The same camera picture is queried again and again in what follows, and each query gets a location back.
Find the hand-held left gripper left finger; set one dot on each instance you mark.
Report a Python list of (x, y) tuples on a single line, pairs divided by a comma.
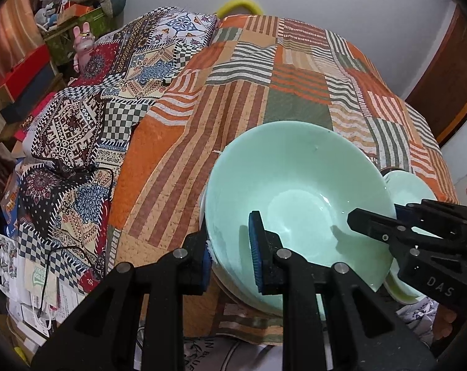
[(206, 268)]

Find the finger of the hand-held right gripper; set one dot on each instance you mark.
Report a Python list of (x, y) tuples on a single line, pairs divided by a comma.
[(442, 218), (372, 226)]

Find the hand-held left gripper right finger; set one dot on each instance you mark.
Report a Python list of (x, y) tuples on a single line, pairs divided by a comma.
[(255, 255)]

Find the light green plate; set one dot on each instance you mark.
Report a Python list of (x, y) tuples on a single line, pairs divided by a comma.
[(411, 189)]

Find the pink bowl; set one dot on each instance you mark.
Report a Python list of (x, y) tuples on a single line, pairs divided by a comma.
[(249, 301)]

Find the white black-spotted bowl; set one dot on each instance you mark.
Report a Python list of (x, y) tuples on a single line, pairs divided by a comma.
[(207, 216)]

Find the light green bowl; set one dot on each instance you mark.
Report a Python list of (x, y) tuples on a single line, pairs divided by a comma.
[(295, 185)]

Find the person's right hand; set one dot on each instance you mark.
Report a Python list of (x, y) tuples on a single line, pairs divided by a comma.
[(445, 322)]

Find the brown wooden door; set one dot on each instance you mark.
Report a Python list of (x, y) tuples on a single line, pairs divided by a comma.
[(450, 85)]

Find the orange patchwork blanket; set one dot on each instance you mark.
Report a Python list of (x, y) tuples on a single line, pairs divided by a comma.
[(225, 96)]

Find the pile of papers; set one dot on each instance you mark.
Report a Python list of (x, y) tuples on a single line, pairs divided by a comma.
[(32, 278)]

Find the patterned checkered quilt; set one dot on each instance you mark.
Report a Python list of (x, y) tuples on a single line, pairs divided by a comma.
[(74, 123)]

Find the colourful printed box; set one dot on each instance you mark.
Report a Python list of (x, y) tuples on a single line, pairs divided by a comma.
[(11, 205)]

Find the dark blue box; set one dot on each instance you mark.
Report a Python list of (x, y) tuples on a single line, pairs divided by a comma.
[(28, 100)]

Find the yellow curved tube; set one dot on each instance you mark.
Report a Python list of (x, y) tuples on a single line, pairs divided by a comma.
[(237, 3)]

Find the pink rabbit figure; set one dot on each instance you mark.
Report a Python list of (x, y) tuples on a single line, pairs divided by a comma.
[(83, 44)]

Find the red box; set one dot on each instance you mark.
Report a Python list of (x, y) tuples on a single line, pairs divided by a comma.
[(24, 73)]

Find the green cardboard box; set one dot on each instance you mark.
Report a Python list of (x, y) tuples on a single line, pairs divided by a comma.
[(78, 27)]

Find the orange brown curtain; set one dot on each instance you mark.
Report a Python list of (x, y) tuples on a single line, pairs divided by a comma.
[(9, 31)]

